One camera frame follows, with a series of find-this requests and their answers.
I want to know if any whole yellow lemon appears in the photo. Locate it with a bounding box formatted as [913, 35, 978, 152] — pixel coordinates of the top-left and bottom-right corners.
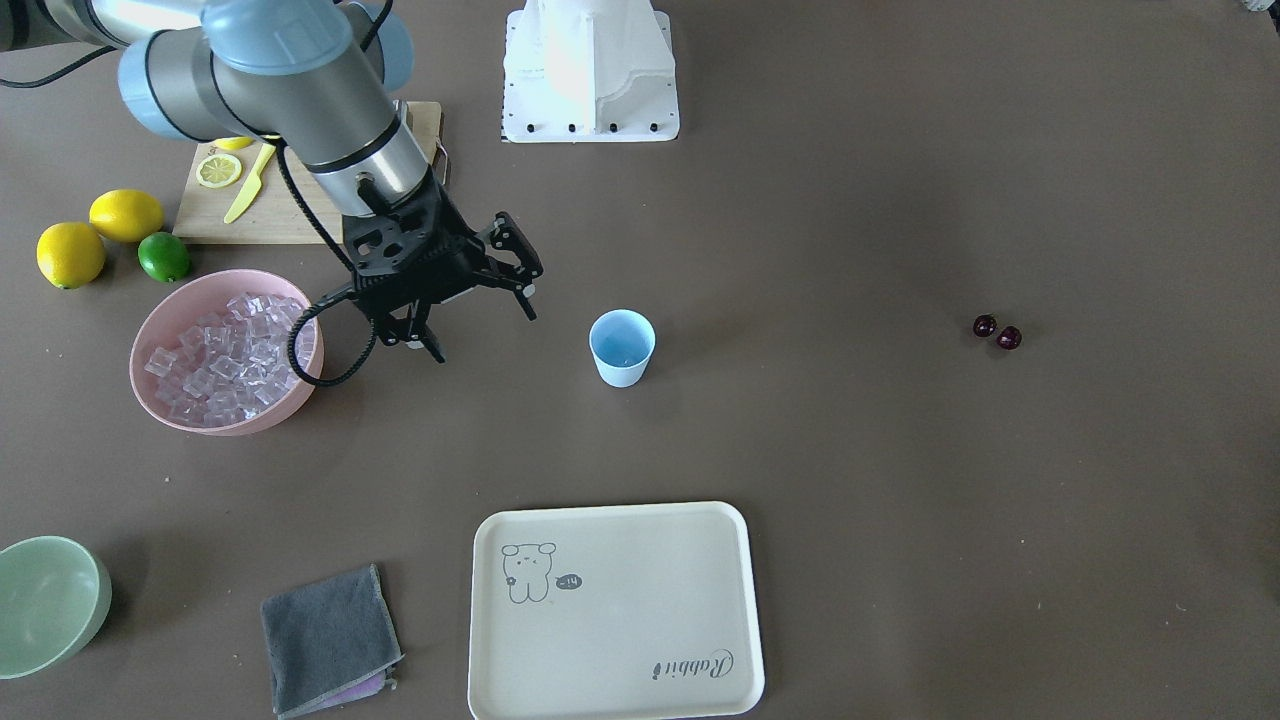
[90, 188, 165, 243]

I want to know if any grey folded cloth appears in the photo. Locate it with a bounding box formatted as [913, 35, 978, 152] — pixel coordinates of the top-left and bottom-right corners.
[260, 564, 404, 719]

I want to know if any cream rabbit tray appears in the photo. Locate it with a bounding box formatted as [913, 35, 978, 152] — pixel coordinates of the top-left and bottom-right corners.
[468, 501, 765, 719]

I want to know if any light blue plastic cup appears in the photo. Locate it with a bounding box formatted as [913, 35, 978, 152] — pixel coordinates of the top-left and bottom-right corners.
[588, 309, 657, 388]

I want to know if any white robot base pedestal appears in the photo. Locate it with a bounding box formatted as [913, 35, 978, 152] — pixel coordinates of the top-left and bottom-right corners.
[500, 1, 681, 143]

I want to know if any upper lemon slice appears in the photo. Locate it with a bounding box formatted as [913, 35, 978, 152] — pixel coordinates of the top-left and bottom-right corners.
[209, 136, 257, 155]

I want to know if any yellow plastic knife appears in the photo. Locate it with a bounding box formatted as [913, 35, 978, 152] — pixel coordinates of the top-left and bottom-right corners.
[223, 143, 276, 224]

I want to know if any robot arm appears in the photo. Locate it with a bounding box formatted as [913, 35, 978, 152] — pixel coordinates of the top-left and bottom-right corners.
[3, 1, 544, 363]

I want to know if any mint green bowl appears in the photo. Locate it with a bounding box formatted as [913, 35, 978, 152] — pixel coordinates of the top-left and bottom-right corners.
[1, 536, 113, 680]

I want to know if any pile of ice cubes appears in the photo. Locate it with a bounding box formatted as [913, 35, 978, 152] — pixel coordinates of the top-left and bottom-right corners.
[142, 292, 305, 430]

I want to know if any lower lemon half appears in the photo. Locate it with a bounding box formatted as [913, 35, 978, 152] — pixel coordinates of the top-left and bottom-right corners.
[195, 152, 243, 190]

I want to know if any pink bowl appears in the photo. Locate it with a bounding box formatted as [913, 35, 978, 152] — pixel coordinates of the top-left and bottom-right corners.
[129, 269, 324, 436]

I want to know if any dark red cherry pair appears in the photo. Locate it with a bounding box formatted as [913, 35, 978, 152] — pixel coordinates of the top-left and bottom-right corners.
[972, 314, 1023, 351]

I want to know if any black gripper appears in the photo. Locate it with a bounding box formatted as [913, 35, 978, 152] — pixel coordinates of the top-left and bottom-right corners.
[340, 184, 545, 364]

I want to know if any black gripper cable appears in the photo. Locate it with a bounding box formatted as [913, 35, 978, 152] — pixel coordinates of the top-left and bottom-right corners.
[275, 145, 379, 389]

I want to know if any wooden cutting board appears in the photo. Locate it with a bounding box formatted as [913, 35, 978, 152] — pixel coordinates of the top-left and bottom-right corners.
[172, 101, 444, 245]

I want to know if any green lime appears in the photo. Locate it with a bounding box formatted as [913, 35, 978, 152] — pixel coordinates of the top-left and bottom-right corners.
[137, 231, 192, 283]

